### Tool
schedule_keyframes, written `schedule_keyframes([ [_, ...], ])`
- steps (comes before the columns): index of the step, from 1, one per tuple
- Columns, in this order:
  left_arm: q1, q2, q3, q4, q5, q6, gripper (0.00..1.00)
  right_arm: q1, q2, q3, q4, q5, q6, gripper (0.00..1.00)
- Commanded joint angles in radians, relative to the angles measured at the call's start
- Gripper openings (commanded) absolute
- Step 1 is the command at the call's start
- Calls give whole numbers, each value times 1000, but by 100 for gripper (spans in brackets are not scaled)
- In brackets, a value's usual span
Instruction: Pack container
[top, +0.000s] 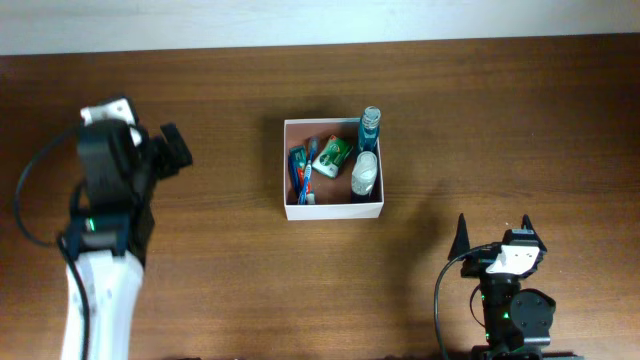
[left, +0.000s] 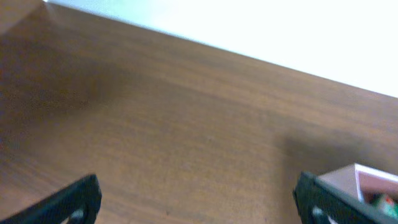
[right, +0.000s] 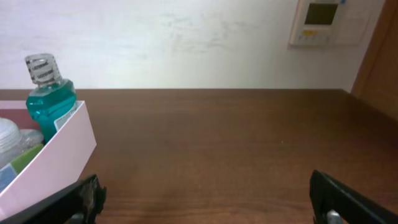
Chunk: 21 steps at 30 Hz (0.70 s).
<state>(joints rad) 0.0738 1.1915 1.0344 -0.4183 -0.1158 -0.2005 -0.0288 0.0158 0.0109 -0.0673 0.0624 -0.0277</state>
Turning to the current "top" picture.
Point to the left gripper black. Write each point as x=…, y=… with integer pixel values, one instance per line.
x=169, y=164

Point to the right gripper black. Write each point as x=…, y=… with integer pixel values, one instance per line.
x=477, y=262

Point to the blue disposable razor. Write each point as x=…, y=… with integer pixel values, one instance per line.
x=296, y=162

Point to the green red toothpaste tube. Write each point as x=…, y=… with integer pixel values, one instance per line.
x=310, y=195

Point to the blue white toothbrush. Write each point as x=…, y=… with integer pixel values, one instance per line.
x=313, y=148

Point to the blue foam soap bottle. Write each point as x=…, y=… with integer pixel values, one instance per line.
x=363, y=177

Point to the white pink cardboard box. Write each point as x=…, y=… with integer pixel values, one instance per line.
x=333, y=196

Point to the green white soap box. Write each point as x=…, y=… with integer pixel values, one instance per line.
x=329, y=161

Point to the teal mouthwash bottle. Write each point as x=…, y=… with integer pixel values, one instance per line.
x=369, y=128

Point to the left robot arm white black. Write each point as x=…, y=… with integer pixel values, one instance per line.
x=105, y=243

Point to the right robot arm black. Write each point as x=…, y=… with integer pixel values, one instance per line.
x=516, y=321

